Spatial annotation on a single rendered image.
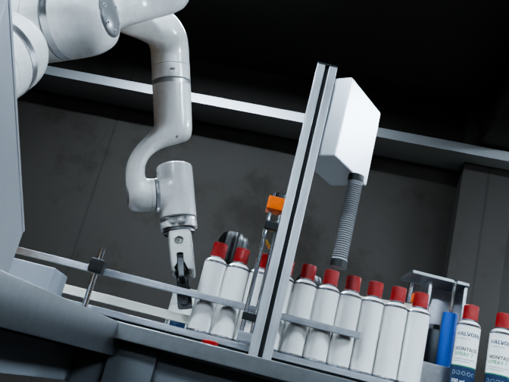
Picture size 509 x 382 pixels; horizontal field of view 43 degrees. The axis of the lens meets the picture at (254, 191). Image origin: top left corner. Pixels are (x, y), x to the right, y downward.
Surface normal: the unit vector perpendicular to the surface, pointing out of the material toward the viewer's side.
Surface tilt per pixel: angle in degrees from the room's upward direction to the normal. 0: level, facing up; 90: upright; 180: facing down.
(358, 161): 90
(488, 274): 90
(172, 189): 90
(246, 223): 90
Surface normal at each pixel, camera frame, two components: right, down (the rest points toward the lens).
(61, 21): -0.20, 0.30
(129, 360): 0.04, -0.29
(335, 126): -0.52, -0.37
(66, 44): -0.09, 0.79
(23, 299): 0.97, 0.20
